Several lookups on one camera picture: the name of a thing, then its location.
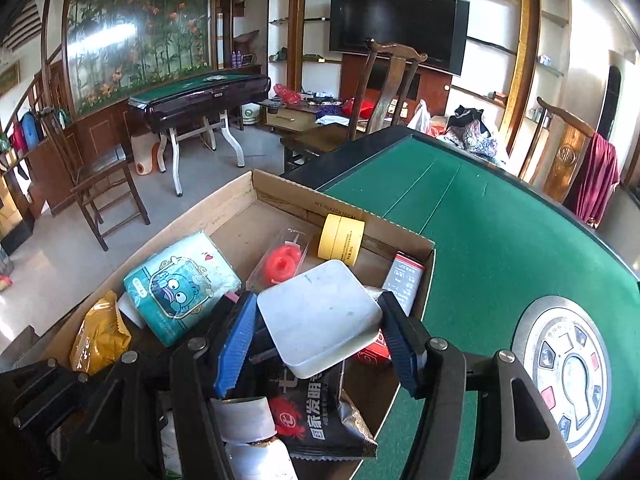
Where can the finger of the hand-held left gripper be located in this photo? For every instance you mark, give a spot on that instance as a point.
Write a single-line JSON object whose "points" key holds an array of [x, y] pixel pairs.
{"points": [[40, 410], [57, 376]]}

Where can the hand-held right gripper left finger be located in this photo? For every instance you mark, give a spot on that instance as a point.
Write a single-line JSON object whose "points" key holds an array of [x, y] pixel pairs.
{"points": [[235, 345]]}

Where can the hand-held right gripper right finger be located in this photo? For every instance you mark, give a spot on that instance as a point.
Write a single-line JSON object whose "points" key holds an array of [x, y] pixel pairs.
{"points": [[397, 340]]}

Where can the white and red carton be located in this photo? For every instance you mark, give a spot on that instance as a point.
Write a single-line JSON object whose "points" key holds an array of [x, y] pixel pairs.
{"points": [[406, 280]]}

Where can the white medicine bottle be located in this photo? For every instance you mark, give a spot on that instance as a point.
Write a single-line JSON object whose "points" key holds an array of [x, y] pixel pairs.
{"points": [[245, 417]]}

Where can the white square box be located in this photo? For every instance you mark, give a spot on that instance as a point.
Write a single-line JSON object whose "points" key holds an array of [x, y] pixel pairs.
{"points": [[315, 315]]}

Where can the brown cardboard box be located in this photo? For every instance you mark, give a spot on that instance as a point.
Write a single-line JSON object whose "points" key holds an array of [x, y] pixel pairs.
{"points": [[240, 240]]}

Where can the black packet with red crab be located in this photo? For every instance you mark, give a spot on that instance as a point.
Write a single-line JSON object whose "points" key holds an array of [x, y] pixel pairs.
{"points": [[310, 420]]}

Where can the small red carton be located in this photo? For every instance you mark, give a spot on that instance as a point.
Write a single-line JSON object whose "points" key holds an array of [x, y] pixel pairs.
{"points": [[372, 352]]}

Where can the yellow snack packet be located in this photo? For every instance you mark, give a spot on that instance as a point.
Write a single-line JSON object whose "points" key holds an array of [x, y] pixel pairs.
{"points": [[97, 335]]}

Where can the teal cartoon tissue pack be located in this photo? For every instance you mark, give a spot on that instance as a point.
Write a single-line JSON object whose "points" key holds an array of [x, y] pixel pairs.
{"points": [[175, 285]]}

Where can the red item in clear package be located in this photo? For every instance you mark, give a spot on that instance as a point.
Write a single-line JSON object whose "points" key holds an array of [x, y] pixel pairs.
{"points": [[280, 260]]}

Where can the yellow tape roll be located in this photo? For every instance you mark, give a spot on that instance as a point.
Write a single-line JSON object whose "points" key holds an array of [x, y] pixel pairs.
{"points": [[340, 237]]}

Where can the white plastic bottle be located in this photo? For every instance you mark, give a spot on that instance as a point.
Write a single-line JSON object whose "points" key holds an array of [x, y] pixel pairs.
{"points": [[260, 462]]}

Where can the green felt mahjong table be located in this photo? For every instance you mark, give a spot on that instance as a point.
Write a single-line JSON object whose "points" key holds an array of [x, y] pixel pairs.
{"points": [[475, 220]]}

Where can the dark wooden chair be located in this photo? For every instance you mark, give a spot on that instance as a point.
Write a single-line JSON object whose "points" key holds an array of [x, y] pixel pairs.
{"points": [[100, 170]]}

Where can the wooden chair with tall back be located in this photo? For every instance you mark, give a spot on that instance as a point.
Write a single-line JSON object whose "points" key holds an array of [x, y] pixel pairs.
{"points": [[320, 142]]}

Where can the white and orange container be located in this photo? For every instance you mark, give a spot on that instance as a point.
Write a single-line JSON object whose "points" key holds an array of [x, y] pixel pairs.
{"points": [[145, 152]]}

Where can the pile of dark clothes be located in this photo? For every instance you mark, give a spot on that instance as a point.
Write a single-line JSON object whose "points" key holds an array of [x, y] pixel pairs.
{"points": [[470, 135]]}

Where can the white plastic bag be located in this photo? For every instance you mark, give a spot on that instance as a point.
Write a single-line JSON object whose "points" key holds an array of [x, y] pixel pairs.
{"points": [[420, 119]]}

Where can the white bucket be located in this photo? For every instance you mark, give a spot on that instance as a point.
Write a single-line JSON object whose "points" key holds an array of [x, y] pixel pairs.
{"points": [[249, 113]]}

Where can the low wooden cabinet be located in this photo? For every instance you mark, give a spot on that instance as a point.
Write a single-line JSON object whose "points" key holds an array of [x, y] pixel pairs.
{"points": [[290, 119]]}

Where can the red plastic bag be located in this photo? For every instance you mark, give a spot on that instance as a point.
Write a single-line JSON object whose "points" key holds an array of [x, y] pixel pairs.
{"points": [[287, 94], [357, 108]]}

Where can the red backpack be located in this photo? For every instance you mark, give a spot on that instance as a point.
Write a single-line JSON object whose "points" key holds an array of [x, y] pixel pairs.
{"points": [[16, 136]]}

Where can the blue backpack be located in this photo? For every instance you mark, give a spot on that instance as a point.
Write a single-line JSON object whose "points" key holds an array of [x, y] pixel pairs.
{"points": [[31, 130]]}

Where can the dark folded mahjong table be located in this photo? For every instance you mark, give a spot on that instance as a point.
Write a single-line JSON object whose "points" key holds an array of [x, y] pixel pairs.
{"points": [[200, 96]]}

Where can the carved wooden armchair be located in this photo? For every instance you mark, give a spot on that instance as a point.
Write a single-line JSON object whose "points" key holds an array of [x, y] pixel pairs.
{"points": [[567, 152]]}

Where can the dark red cloth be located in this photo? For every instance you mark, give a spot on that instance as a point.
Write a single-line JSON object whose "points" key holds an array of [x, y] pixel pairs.
{"points": [[595, 180]]}

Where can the purple bottle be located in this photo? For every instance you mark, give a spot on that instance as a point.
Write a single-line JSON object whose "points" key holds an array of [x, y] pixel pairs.
{"points": [[236, 59]]}

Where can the black flat television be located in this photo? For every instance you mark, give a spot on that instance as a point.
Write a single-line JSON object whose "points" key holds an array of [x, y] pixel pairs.
{"points": [[397, 27]]}

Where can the framed wall picture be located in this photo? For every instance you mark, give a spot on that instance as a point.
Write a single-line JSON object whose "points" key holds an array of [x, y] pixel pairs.
{"points": [[9, 79]]}

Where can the flower wall mural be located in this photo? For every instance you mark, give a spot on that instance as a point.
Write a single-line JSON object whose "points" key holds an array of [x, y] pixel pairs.
{"points": [[135, 30]]}

